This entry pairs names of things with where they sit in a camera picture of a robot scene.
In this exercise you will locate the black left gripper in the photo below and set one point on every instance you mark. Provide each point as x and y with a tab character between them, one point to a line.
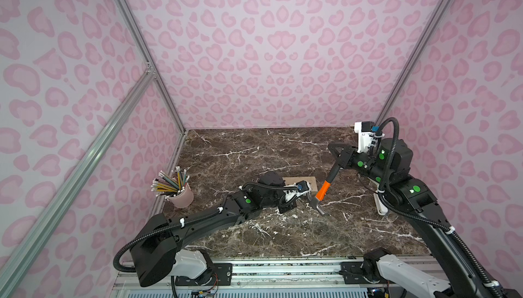
304	194

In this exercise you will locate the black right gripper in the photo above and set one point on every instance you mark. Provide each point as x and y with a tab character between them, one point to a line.
348	157

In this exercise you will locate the orange black claw hammer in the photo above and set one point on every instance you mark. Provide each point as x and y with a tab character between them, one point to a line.
316	200

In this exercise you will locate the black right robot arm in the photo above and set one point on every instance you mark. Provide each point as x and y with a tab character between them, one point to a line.
384	158

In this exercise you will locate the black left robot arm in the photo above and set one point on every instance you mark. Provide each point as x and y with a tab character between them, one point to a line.
160	249

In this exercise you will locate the small white cylinder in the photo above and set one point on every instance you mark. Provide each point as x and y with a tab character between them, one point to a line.
381	208

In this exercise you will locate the pink cup of pencils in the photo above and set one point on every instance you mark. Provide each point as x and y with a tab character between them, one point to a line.
173	186

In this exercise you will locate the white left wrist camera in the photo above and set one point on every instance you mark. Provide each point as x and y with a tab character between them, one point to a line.
297	189

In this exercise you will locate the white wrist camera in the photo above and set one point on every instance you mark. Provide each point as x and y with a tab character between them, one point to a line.
367	137
297	189

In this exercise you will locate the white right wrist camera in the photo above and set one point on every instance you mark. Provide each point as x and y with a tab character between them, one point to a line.
367	137

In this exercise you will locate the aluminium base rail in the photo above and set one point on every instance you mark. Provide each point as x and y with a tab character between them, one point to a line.
264	277

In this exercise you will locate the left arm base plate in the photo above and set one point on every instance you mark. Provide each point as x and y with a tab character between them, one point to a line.
216	273

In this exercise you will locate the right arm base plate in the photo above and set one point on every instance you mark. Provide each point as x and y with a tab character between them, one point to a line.
361	272

